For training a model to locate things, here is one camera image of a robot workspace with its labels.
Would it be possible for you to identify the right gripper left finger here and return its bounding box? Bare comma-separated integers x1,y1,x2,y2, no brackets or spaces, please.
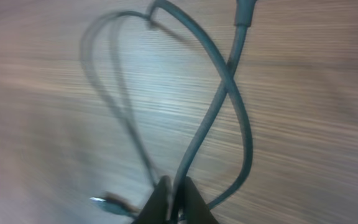
132,175,172,224

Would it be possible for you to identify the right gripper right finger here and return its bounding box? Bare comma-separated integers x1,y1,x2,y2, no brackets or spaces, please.
180,177,219,224

